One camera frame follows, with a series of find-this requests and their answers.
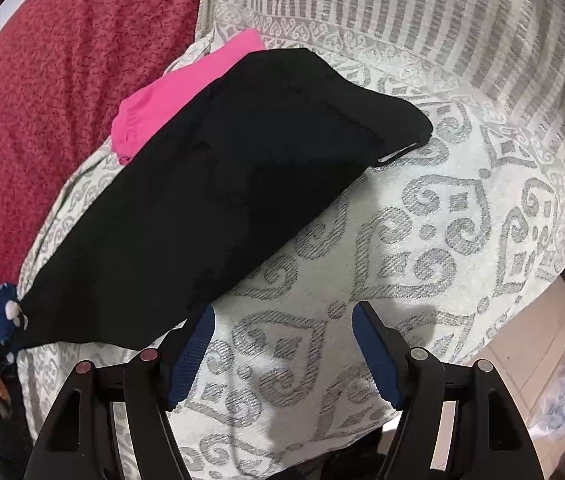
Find grey patterned white bedspread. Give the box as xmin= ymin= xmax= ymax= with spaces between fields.
xmin=15 ymin=0 xmax=565 ymax=480

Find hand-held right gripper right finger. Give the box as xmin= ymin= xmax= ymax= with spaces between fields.
xmin=351 ymin=301 xmax=546 ymax=480

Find black pants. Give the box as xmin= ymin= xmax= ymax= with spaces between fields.
xmin=15 ymin=48 xmax=433 ymax=352

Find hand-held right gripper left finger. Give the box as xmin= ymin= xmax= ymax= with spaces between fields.
xmin=25 ymin=304 xmax=216 ymax=480

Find red textured blanket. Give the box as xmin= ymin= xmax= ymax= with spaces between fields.
xmin=0 ymin=0 xmax=209 ymax=297

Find pink pants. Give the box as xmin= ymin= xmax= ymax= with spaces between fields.
xmin=112 ymin=29 xmax=268 ymax=166

